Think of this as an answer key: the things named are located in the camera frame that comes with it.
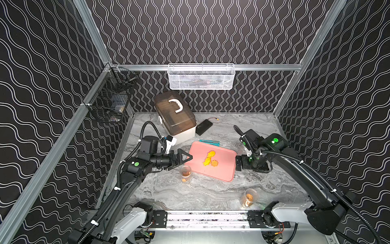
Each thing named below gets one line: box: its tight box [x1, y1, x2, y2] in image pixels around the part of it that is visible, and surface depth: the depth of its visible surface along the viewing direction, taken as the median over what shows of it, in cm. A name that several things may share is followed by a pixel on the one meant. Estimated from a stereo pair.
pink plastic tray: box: [184, 140, 238, 182], surface depth 97 cm
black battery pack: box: [195, 118, 213, 136], surface depth 112 cm
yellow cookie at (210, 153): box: [207, 150, 216, 158], surface depth 99 cm
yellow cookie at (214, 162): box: [210, 159, 219, 167], surface depth 95 cm
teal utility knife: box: [198, 139, 220, 147], surface depth 105 cm
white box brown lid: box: [153, 90, 198, 143], surface depth 100 cm
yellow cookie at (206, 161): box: [203, 157, 211, 166], surface depth 96 cm
